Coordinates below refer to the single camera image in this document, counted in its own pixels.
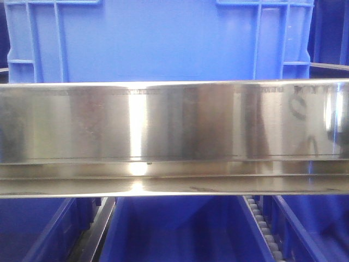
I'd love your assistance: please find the light blue plastic bin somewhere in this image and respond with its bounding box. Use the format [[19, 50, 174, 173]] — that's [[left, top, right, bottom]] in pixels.
[[4, 1, 314, 83]]

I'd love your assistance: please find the lower left blue bin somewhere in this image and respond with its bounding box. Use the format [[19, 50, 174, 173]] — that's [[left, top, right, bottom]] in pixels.
[[1, 198, 101, 261]]

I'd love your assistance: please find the upper right dark blue bin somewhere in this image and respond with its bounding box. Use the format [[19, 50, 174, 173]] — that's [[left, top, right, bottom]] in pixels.
[[308, 0, 348, 66]]

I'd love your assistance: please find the stainless steel shelf front rail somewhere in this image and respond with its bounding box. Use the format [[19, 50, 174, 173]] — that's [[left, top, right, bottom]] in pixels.
[[1, 79, 348, 198]]

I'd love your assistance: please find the upper left metal divider rail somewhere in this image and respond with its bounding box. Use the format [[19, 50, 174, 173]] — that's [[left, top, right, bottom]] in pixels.
[[0, 68, 9, 84]]

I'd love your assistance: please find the upper right metal divider rail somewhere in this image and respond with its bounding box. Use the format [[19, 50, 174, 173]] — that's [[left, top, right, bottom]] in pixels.
[[310, 63, 348, 73]]

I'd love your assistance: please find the lower middle blue bin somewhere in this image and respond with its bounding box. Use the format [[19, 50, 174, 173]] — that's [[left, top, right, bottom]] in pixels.
[[100, 195, 274, 261]]

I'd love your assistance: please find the lower right roller track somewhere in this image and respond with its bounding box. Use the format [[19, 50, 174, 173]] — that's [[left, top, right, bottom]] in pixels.
[[243, 195, 285, 262]]

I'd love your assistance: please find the lower right blue bin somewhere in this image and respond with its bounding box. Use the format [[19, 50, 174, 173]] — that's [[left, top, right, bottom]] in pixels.
[[258, 195, 348, 261]]

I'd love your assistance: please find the metal divider rail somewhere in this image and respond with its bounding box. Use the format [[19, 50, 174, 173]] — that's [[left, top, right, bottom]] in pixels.
[[67, 197, 115, 261], [0, 68, 9, 84], [310, 63, 348, 73]]

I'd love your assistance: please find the lower left metal divider rail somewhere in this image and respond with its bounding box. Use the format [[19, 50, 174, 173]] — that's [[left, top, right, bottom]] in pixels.
[[67, 197, 115, 261]]

